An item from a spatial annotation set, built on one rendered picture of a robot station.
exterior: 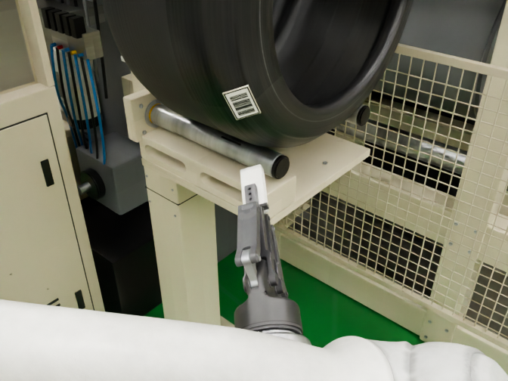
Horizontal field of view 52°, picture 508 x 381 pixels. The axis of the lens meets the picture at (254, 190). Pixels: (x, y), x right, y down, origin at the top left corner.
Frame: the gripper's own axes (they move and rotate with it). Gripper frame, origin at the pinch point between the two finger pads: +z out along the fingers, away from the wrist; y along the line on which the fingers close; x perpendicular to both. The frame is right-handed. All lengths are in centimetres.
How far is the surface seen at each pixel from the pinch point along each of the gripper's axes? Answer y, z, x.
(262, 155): 15.8, 18.3, -2.2
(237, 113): 0.9, 15.3, -1.5
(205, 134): 15.9, 27.3, -13.0
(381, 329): 125, 19, 5
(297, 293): 122, 37, -22
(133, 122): 15.3, 35.6, -28.6
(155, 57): -7.5, 23.3, -11.1
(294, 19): 23, 61, 7
